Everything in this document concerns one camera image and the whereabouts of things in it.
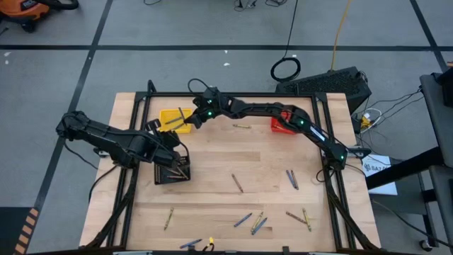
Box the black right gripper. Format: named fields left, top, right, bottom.
left=183, top=87, right=227, bottom=130

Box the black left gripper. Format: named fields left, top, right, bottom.
left=144, top=119, right=189, bottom=170

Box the yellow plastic basket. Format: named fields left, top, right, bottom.
left=158, top=108, right=193, bottom=135

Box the black plastic basket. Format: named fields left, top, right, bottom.
left=154, top=155, right=192, bottom=186

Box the red plastic basket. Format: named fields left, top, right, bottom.
left=270, top=111, right=298, bottom=135

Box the green crayon right edge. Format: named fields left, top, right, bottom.
left=250, top=211, right=265, bottom=234

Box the black perforated computer case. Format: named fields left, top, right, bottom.
left=275, top=66, right=372, bottom=115

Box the black orange striped mat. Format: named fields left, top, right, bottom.
left=0, top=207, right=40, bottom=255

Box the white printed paper sheet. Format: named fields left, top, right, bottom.
left=360, top=154, right=398, bottom=196

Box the orange shop vacuum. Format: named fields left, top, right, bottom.
left=0, top=0, right=79, bottom=33

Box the black metal beam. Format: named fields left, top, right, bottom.
left=365, top=147, right=445, bottom=190

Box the grey metal cart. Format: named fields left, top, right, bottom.
left=419, top=72, right=453, bottom=251

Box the black box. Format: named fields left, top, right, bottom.
left=435, top=65, right=453, bottom=107

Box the coiled black cable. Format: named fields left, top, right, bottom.
left=270, top=0, right=302, bottom=83

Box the black cable bundle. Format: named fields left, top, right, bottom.
left=232, top=0, right=289, bottom=10

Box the yellow hanging cable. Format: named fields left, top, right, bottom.
left=329, top=0, right=352, bottom=71

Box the white cable loop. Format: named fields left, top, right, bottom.
left=359, top=108, right=383, bottom=125

